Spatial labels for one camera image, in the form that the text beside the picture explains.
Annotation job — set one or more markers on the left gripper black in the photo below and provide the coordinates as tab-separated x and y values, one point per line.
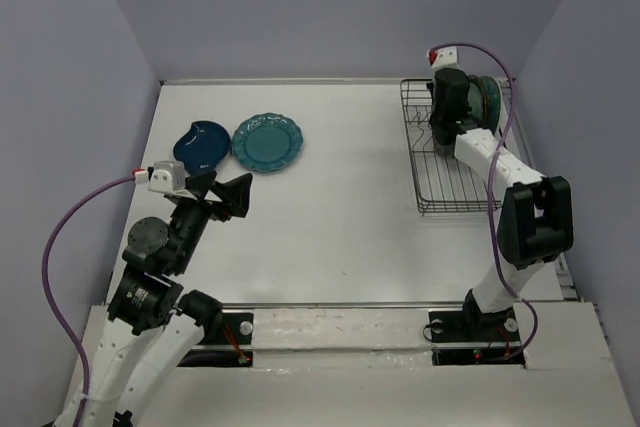
236	192

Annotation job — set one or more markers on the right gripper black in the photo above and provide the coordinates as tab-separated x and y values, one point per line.
434	87

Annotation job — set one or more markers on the red teal floral plate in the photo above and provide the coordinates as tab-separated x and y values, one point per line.
493	102

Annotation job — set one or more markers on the dark blue curved dish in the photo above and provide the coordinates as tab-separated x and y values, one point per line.
202	147

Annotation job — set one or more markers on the teal scalloped plate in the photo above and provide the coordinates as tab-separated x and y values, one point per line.
267	143

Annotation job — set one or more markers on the blue plate white blossoms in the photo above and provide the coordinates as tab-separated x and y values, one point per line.
478	100

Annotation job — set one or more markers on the cream plate brown rim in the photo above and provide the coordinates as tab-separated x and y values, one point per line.
444	151

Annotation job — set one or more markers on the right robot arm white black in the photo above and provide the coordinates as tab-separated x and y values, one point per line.
530	214

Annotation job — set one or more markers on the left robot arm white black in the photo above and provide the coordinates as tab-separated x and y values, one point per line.
152	322

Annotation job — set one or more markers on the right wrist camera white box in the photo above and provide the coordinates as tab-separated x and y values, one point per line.
444	57

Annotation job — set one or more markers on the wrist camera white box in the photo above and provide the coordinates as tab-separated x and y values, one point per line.
444	57
167	177

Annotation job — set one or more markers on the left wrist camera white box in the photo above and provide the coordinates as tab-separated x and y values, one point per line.
167	177

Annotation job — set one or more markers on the dark wire dish rack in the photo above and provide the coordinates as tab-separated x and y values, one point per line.
442	184

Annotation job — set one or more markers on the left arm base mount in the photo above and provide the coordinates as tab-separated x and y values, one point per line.
227	346

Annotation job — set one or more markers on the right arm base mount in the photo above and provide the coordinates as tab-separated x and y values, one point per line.
455	342

